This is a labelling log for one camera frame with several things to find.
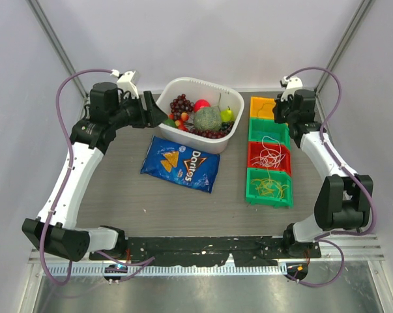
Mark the green lime fruit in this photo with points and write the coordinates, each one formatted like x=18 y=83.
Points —
x=169 y=122

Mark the blue Doritos chip bag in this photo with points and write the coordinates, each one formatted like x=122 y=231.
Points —
x=181 y=164

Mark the green netted melon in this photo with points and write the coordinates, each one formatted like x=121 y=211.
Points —
x=207 y=119

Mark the dark red grape bunch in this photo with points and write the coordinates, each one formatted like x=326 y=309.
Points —
x=181 y=104

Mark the lower green plastic bin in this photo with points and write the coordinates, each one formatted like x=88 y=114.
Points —
x=268 y=187

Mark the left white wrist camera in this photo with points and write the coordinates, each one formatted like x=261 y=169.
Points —
x=127 y=81

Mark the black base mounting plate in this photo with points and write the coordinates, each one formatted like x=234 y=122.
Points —
x=246 y=251

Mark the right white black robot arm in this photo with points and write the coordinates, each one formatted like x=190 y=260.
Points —
x=342 y=206

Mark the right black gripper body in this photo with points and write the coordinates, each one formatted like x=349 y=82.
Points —
x=283 y=113

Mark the red apple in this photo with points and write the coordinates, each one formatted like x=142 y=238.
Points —
x=201 y=103

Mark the orange plastic bin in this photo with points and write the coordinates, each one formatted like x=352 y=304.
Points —
x=262 y=107

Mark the red yellow cherries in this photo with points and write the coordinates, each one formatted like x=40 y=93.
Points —
x=180 y=118

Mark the lower dark grape bunch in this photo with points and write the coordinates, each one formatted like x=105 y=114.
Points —
x=224 y=130

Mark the upper green plastic bin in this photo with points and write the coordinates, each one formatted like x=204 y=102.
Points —
x=263 y=130

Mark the green pear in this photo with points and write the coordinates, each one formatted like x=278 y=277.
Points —
x=227 y=115

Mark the white slotted cable duct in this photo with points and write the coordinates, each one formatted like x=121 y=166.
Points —
x=229 y=269

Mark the white plastic fruit tub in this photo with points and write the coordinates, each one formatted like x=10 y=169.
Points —
x=219 y=96

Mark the red plastic bin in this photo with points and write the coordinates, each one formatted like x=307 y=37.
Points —
x=269 y=156

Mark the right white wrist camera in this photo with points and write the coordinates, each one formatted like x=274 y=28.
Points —
x=290 y=85

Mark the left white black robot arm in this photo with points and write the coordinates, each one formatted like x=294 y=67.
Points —
x=54 y=230

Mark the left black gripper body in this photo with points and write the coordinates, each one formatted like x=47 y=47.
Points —
x=133 y=113

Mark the green plastic bin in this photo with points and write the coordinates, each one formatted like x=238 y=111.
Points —
x=268 y=187
x=263 y=130

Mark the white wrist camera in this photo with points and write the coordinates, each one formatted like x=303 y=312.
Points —
x=290 y=85
x=127 y=81

